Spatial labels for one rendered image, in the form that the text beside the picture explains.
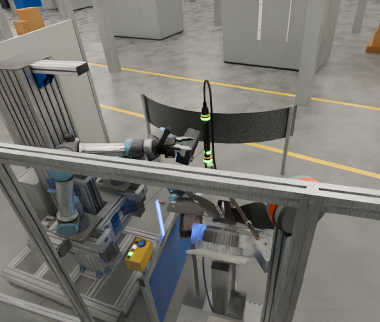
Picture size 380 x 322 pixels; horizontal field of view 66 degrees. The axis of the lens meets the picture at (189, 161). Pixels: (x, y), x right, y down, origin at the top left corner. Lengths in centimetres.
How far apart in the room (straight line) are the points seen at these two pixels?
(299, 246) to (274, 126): 288
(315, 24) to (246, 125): 252
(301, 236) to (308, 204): 11
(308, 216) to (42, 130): 159
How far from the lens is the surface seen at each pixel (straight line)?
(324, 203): 63
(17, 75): 182
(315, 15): 541
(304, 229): 69
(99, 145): 169
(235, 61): 804
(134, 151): 154
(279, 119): 353
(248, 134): 349
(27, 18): 1364
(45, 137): 194
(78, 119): 346
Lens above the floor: 244
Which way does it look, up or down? 35 degrees down
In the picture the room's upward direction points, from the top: 5 degrees counter-clockwise
